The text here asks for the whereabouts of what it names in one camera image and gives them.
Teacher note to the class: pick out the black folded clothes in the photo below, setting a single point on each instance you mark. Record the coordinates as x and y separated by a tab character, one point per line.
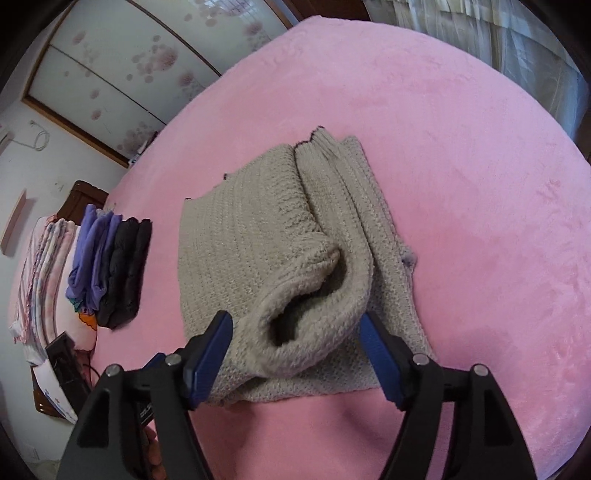
127	272

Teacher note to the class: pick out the person's left hand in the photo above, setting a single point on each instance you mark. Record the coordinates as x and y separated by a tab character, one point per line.
154	454

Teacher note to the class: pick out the light wooden wall shelf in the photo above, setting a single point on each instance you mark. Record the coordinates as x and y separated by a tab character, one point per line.
14	221

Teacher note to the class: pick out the pink striped folded quilts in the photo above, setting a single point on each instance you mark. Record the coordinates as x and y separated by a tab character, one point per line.
41	277

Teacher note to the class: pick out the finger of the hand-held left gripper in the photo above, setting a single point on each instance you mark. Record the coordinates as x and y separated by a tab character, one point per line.
154	362

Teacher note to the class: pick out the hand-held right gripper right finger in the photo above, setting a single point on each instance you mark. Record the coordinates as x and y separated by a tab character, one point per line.
378	360

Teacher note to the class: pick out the beige knit cardigan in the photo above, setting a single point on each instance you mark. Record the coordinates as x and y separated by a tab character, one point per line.
240	240

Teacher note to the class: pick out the floral sliding door wardrobe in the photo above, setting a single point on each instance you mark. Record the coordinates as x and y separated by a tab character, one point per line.
129	55

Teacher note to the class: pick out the purple folded clothes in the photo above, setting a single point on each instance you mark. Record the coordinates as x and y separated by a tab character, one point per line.
94	258

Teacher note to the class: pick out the white printed pillow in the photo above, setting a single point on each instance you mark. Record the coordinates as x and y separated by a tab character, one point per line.
51	387

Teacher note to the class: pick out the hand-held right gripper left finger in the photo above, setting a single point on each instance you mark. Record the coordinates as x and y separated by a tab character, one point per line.
212	355

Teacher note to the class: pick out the pink bed blanket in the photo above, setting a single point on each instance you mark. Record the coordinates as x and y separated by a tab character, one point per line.
461	184

